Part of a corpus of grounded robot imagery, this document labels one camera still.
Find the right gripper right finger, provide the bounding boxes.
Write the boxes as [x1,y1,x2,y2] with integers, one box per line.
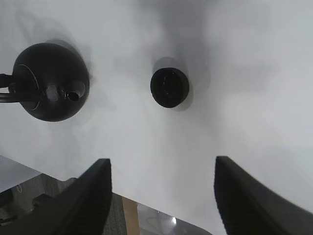
[214,156,313,235]

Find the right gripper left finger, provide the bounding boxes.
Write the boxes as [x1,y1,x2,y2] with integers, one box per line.
[33,159,112,235]

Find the black round teapot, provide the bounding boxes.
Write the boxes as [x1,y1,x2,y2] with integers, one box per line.
[0,43,90,122]

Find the small black teacup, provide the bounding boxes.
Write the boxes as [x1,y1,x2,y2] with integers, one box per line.
[150,68,190,108]

